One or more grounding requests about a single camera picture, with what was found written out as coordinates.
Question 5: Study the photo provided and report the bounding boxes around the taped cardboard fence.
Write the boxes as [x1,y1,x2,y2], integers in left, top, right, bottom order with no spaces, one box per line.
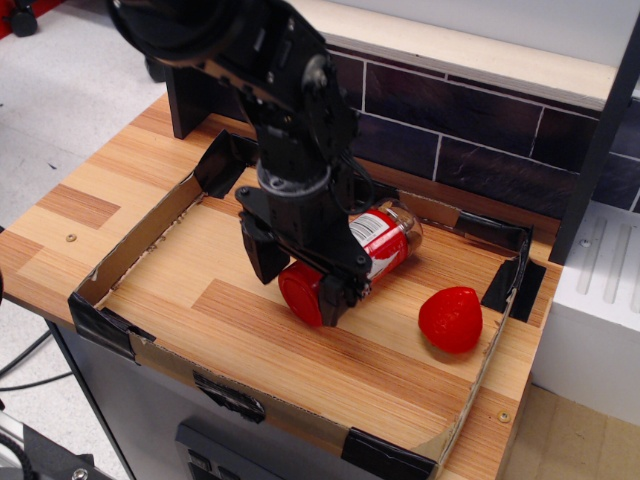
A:
[69,132,551,479]

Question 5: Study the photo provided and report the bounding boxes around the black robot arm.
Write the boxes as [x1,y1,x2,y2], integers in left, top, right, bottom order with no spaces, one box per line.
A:
[108,1,372,326]

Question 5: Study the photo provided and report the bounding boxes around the red-capped basil spice bottle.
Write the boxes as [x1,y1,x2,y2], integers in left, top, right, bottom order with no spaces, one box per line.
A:
[278,198,422,327]

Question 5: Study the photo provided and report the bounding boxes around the black left shelf post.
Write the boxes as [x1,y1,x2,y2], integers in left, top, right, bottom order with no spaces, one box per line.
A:
[164,67,246,139]

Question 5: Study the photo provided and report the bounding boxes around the light wooden shelf board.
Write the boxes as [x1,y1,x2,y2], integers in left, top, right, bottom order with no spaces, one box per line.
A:
[292,1,618,111]

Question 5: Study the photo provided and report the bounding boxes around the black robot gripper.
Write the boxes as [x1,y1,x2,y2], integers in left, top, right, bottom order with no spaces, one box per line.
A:
[235,167,371,327]

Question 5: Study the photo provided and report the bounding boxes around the black right shelf post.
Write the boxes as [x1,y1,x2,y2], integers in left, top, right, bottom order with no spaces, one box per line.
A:
[548,17,639,266]

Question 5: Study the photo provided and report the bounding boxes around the black metal bracket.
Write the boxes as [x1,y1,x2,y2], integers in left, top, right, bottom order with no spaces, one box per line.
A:
[1,411,108,479]

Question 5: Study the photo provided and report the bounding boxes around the white grooved side unit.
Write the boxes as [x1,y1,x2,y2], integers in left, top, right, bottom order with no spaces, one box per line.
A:
[530,97,640,429]

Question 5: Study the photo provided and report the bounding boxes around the black shelf post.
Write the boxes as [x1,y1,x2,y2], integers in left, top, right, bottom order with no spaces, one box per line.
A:
[164,67,246,139]
[548,17,639,266]

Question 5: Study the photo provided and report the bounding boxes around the black floor cables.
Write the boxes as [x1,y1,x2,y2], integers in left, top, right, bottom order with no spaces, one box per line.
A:
[0,329,74,394]

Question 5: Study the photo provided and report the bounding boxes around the grey cabinet under table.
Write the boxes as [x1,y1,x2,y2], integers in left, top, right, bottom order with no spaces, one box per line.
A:
[47,319,351,480]

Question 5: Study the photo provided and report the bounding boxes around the black caster wheel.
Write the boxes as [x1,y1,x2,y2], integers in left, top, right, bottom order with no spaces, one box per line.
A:
[1,0,38,38]

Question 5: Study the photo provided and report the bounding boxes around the red toy strawberry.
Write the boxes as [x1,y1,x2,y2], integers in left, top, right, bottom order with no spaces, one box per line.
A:
[418,286,483,354]

